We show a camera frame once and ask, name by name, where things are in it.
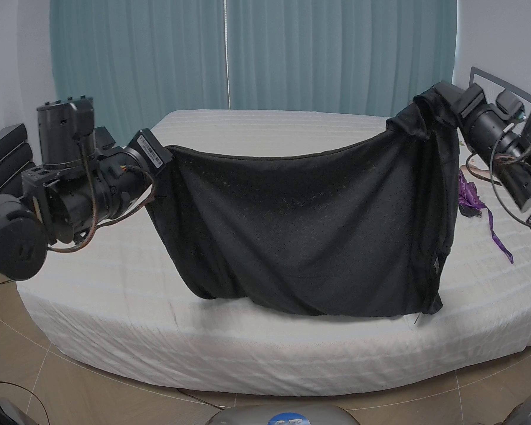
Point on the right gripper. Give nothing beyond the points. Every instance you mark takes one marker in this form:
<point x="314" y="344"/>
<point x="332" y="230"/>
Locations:
<point x="486" y="131"/>

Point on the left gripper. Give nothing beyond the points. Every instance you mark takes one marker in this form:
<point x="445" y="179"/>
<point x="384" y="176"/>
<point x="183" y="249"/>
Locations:
<point x="115" y="184"/>

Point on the black T-shirt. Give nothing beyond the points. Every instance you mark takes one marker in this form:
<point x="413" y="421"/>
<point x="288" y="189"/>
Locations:
<point x="292" y="219"/>

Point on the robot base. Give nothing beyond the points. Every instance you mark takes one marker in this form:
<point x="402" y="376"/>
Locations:
<point x="256" y="415"/>

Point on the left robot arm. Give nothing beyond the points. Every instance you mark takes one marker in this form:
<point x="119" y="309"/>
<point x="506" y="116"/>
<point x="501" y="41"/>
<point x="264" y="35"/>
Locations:
<point x="9" y="233"/>

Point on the bed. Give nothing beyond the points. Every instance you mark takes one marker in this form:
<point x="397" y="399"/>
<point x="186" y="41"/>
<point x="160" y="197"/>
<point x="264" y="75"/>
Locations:
<point x="115" y="281"/>

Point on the purple satin garment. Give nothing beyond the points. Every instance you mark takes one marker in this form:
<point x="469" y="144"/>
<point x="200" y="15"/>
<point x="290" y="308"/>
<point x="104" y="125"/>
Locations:
<point x="469" y="195"/>

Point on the black lace garment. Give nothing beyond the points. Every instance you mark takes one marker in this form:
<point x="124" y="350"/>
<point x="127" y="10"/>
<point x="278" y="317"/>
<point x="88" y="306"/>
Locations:
<point x="471" y="212"/>

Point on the blue-green curtain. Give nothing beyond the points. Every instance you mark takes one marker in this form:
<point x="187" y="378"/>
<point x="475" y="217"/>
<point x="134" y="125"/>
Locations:
<point x="137" y="51"/>
<point x="336" y="38"/>

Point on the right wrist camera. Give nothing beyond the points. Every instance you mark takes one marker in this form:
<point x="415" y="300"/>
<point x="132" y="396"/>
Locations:
<point x="509" y="103"/>

